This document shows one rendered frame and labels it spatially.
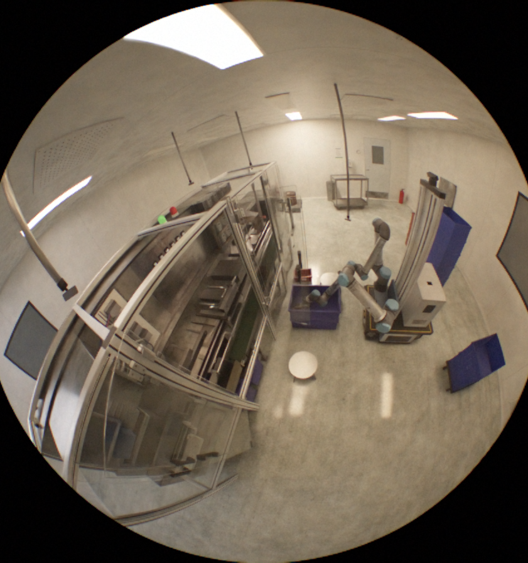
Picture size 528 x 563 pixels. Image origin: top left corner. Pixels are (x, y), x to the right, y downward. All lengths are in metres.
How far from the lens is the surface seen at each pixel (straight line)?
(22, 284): 3.87
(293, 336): 2.27
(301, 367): 1.86
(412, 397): 2.40
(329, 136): 5.92
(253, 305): 1.80
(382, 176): 6.41
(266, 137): 6.06
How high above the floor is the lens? 2.04
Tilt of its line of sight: 43 degrees down
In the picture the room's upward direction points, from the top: 18 degrees counter-clockwise
